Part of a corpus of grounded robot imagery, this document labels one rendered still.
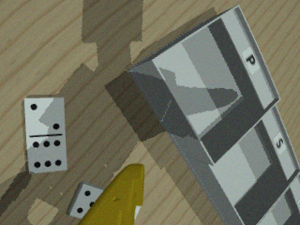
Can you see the white domino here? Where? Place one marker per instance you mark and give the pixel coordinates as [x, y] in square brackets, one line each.
[45, 134]
[86, 195]

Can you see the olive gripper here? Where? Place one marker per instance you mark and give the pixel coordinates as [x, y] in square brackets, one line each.
[116, 204]

